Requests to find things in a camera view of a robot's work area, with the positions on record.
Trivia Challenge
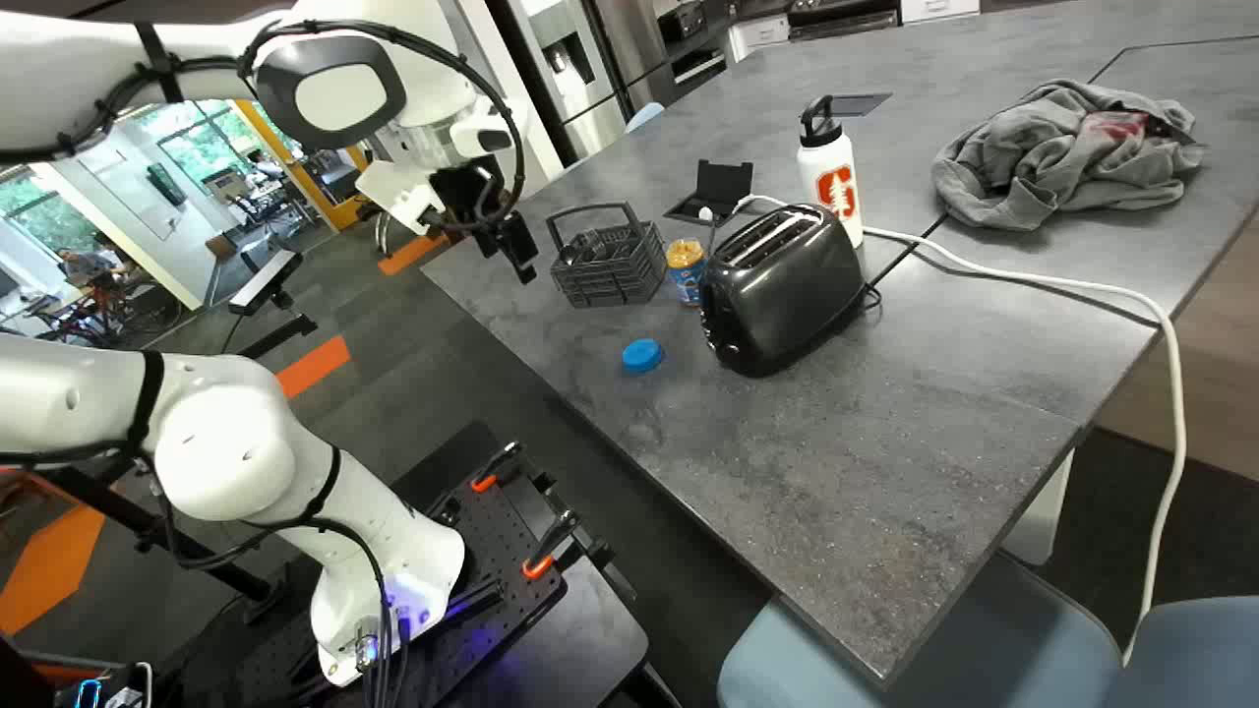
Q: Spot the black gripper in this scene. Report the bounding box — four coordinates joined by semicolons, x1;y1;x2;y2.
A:
430;155;542;286

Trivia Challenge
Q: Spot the black two-slot toaster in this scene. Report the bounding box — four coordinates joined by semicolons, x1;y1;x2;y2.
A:
698;203;884;383

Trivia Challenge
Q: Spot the gray plastic cutlery basket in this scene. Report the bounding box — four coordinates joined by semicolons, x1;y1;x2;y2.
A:
542;203;668;313

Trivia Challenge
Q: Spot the blue round plastic lid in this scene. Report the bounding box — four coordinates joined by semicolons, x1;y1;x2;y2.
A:
619;334;668;380

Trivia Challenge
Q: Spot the stainless steel refrigerator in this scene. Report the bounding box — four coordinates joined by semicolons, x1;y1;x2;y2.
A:
483;0;636;170

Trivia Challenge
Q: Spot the small black open box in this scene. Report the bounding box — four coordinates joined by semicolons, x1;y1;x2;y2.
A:
665;159;761;229

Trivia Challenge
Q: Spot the white water bottle red logo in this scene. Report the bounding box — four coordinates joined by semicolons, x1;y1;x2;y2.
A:
796;90;870;251

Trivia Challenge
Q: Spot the crumpled gray cloth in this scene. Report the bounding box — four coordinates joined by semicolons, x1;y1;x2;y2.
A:
927;77;1208;238

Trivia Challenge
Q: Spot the blue-gray upholstered chair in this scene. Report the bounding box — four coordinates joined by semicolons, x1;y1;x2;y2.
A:
714;546;1127;708
1099;596;1259;708

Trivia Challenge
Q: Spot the white table leg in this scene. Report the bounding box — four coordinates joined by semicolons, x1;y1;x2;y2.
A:
1001;448;1084;570

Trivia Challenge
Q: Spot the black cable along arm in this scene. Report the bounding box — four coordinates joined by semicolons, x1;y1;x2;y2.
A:
0;18;526;708

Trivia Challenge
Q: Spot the orange-handled black clamp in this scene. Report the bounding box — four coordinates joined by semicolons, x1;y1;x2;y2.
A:
459;439;526;505
512;509;583;591

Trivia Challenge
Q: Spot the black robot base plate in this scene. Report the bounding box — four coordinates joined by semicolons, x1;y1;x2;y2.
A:
171;416;653;708

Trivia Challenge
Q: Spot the thick white power cable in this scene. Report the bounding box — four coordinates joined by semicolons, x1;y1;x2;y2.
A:
733;193;1192;664

